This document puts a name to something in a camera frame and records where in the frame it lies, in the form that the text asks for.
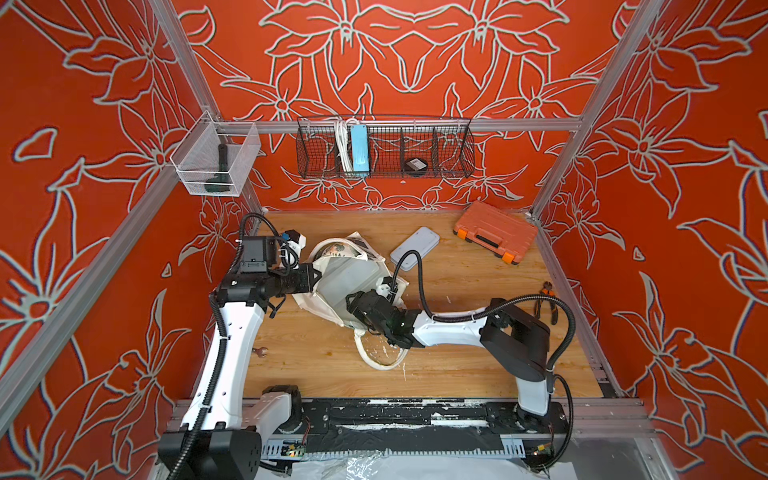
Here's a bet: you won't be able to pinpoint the white printed canvas tote bag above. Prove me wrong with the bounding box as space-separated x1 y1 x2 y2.
293 232 408 371

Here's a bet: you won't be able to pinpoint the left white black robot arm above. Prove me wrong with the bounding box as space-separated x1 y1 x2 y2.
158 263 321 479

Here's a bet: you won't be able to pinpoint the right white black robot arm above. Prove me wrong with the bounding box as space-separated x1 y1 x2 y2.
345 249 576 475

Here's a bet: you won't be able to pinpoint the orange plastic tool case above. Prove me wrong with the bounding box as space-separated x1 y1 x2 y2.
453 201 537 265

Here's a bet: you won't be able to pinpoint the dark green flashlight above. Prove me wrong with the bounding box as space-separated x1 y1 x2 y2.
204 143 231 193

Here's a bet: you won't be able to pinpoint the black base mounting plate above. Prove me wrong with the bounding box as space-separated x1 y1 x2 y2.
262 398 570 461

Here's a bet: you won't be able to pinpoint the light blue power bank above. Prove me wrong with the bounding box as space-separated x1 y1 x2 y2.
349 123 370 176

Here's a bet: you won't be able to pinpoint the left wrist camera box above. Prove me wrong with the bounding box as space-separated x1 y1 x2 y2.
236 230 306 276

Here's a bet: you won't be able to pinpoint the clear plastic wall bin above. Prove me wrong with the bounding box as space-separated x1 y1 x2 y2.
170 112 262 197

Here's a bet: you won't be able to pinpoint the orange handled pliers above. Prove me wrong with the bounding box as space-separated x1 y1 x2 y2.
533 281 559 326

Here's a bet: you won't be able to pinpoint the black wire wall basket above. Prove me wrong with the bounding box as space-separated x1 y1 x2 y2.
296 115 477 180

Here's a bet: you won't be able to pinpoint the white coiled cable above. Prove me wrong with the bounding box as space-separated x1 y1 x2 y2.
334 119 353 175

